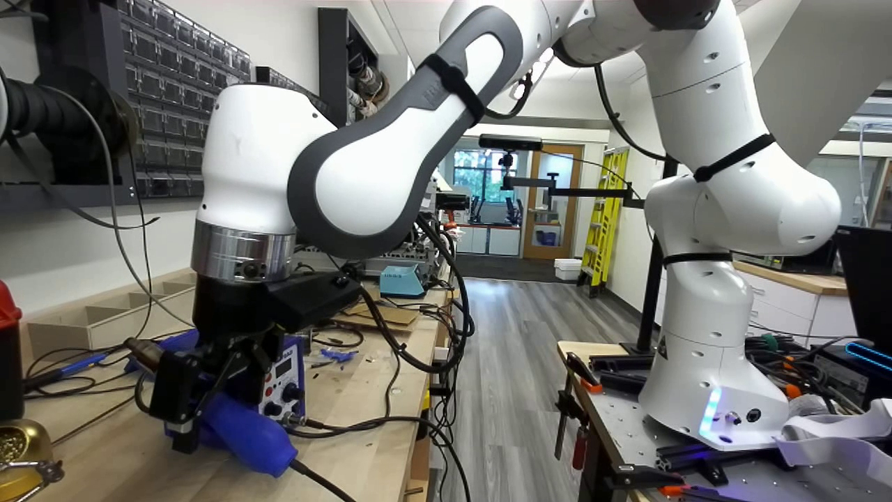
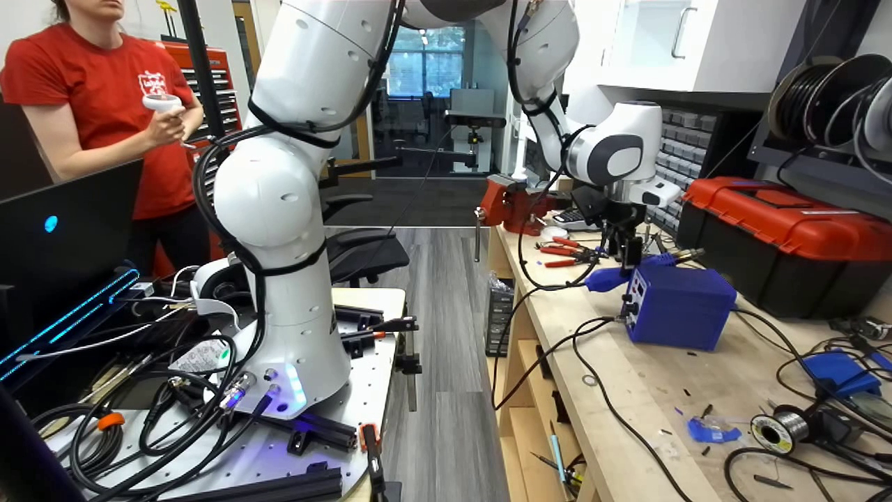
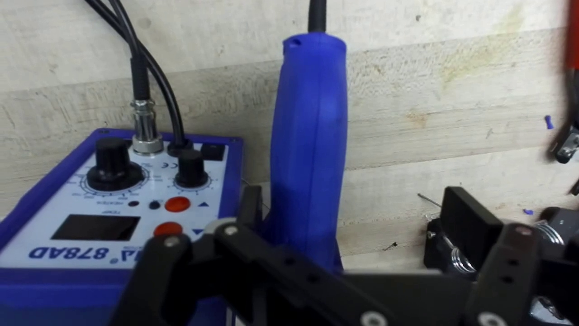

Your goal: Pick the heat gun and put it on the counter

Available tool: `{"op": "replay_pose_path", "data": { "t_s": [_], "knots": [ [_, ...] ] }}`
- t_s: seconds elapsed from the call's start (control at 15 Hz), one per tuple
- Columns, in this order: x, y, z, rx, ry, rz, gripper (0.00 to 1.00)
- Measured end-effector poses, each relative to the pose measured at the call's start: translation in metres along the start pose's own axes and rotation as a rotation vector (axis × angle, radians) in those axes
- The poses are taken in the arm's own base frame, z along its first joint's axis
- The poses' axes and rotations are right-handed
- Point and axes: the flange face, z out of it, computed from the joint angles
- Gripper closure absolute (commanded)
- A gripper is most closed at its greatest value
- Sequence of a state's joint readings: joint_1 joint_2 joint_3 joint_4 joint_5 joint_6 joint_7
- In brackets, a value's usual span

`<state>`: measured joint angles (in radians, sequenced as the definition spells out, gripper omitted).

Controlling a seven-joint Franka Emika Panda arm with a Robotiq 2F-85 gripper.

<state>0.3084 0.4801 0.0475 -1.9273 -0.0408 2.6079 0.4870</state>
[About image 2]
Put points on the person in red shirt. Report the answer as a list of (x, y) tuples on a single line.
[(83, 86)]

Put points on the black bar clamp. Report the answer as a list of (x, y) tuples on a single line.
[(370, 325)]

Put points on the red and black toolbox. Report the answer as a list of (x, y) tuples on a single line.
[(788, 226)]

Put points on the black vertical pole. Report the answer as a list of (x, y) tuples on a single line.
[(197, 65)]

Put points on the blue rework station box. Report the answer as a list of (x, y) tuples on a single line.
[(682, 307)]

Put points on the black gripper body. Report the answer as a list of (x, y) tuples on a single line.
[(618, 218)]

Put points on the red bench vise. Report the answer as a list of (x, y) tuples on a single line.
[(505, 199)]

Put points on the grey filament spool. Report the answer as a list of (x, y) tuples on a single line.
[(879, 122)]

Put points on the black aluminium extrusion bar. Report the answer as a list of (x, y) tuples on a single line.
[(267, 486)]

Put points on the white handheld controller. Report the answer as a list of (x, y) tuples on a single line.
[(163, 104)]

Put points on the white wall cabinet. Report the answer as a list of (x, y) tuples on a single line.
[(726, 44)]

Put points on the black office chair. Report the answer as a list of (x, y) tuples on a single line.
[(366, 246)]

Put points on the blue white small parts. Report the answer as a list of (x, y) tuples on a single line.
[(710, 434)]

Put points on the small parts drawer cabinet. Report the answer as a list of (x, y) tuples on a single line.
[(691, 150)]

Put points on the black power strip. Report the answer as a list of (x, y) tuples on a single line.
[(500, 316)]

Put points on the person's right forearm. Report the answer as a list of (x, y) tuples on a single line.
[(98, 158)]

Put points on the wooden workbench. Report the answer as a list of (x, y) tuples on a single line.
[(602, 409)]

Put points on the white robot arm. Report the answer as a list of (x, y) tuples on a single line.
[(267, 197)]

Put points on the red tool cabinet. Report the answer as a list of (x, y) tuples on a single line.
[(216, 74)]

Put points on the person's right hand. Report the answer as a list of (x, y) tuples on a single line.
[(168, 126)]

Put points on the black laptop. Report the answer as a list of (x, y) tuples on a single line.
[(65, 240)]

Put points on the dark spool rack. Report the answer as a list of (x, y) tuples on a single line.
[(826, 183)]

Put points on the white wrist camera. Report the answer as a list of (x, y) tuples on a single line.
[(660, 194)]

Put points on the white robot mounting table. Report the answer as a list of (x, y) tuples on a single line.
[(370, 391)]

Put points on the black filament spool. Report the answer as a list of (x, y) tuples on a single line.
[(851, 88), (795, 102)]

